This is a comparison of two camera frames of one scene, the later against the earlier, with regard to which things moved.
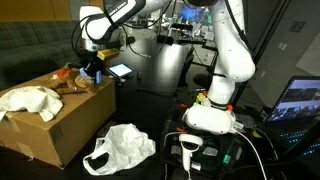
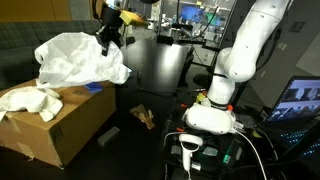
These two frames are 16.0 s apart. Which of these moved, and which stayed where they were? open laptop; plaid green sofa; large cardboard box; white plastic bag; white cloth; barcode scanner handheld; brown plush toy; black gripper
Moved: white plastic bag; brown plush toy; black gripper
Stayed: plaid green sofa; large cardboard box; barcode scanner handheld; open laptop; white cloth
